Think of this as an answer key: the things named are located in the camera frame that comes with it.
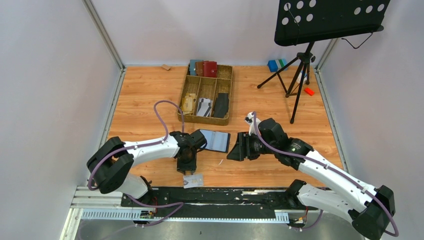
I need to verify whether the white credit card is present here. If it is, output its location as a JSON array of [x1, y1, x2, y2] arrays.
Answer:
[[183, 174, 204, 189]]

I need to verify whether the black card holder with sleeves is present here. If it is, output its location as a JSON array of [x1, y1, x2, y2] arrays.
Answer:
[[200, 129, 231, 153]]

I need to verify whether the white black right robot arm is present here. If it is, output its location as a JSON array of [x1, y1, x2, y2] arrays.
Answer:
[[227, 114, 399, 240]]

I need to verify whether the silver black cards stack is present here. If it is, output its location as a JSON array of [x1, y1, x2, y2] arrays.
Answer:
[[196, 97, 213, 117]]

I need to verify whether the gold cards stack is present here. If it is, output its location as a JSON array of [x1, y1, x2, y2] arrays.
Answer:
[[181, 93, 197, 115]]

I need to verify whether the blue card wallet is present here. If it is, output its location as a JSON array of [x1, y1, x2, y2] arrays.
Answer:
[[188, 59, 203, 76]]

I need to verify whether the red card wallet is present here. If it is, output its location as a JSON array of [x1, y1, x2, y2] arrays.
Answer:
[[203, 61, 218, 78]]

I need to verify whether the brown card wallet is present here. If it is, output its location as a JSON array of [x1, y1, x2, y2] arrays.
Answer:
[[195, 61, 204, 77]]

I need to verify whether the woven wicker tray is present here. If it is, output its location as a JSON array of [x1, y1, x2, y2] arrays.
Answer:
[[176, 64, 234, 126]]

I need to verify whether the red block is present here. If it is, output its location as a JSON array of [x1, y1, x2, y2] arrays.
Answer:
[[304, 87, 315, 96]]

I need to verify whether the blue block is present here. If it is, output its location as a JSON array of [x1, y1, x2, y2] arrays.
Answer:
[[267, 59, 281, 73]]

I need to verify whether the green block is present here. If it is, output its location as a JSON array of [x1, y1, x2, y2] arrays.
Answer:
[[277, 58, 287, 70]]

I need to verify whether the black music stand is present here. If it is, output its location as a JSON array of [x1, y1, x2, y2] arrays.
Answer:
[[271, 0, 390, 124]]

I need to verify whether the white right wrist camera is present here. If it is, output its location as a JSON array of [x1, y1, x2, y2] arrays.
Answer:
[[244, 112, 261, 136]]

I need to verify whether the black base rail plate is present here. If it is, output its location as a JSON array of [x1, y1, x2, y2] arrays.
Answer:
[[140, 186, 307, 213]]

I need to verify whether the white slotted cable duct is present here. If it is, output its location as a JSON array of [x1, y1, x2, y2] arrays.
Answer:
[[81, 204, 290, 224]]

